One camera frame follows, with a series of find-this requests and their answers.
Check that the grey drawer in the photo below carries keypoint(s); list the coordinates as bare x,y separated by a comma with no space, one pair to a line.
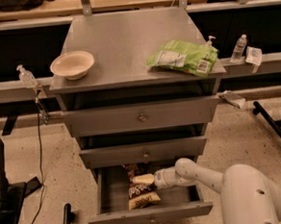
113,205
145,152
142,116

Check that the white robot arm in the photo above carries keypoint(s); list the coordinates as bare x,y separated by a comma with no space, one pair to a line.
247,196

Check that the black tube bottom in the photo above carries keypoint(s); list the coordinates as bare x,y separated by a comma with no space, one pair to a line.
68,214

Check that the grey drawer cabinet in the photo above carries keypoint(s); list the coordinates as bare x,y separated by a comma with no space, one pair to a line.
120,43

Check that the grey middle drawer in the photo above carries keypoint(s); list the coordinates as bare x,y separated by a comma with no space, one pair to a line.
145,152

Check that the clear sanitizer bottle left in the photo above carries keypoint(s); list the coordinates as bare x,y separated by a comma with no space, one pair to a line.
26,77

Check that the grey cloth on rail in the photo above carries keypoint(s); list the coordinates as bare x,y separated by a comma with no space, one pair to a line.
233,98

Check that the grey bottom drawer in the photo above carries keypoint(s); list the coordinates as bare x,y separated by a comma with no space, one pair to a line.
113,205

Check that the clear water bottle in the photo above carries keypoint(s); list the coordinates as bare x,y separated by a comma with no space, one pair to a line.
239,48

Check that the white paper bowl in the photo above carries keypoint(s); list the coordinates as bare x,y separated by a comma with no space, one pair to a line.
73,65

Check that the grey top drawer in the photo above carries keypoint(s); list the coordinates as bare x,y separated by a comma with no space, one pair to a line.
142,116

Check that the green chip bag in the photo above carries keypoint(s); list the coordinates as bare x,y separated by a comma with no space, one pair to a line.
180,55

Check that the sanitizer pump bottle behind bag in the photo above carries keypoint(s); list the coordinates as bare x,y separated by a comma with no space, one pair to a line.
209,41

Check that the brown chip bag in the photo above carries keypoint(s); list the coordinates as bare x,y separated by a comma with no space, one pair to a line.
139,195

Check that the white paper packet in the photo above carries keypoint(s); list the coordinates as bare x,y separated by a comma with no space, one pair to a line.
253,55

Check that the black equipment base left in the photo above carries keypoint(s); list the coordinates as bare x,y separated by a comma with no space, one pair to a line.
12,195

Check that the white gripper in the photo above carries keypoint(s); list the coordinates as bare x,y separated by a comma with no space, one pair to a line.
160,178

